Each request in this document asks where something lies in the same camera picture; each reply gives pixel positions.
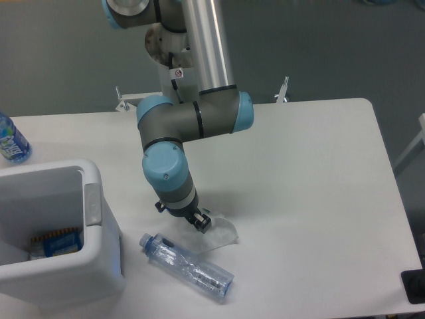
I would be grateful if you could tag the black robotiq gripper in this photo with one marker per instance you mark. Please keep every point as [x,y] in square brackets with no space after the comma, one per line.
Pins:
[190,211]

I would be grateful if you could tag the white plastic wrapper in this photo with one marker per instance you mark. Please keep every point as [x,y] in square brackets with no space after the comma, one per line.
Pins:
[221,233]

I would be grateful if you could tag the clear plastic bottle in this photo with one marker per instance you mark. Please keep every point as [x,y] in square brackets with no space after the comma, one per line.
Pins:
[180,262]

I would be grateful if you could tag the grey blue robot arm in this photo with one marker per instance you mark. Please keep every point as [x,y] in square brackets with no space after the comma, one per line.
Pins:
[199,98]

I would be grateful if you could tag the white trash can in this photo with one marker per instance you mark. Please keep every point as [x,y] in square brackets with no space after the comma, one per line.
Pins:
[39,198]

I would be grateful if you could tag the blue snack packet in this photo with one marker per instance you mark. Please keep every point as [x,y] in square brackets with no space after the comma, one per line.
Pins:
[55,243]

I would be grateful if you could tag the blue labelled water bottle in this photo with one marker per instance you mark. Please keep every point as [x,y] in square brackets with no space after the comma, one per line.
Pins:
[14,146]

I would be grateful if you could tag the black clamp at table edge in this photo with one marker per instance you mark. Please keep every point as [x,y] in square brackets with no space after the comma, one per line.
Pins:
[413,281]

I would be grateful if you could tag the white pedestal foot bracket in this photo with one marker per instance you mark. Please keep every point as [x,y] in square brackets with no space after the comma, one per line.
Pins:
[282,96]
[128,102]

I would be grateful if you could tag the white pedestal foot bracket right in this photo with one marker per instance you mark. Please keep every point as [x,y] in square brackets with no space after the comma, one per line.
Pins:
[282,96]

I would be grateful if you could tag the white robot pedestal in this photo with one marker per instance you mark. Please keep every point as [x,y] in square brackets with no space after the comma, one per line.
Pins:
[171,53]

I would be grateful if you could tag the white frame at right edge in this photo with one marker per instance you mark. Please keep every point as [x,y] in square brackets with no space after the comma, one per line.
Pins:
[412,150]

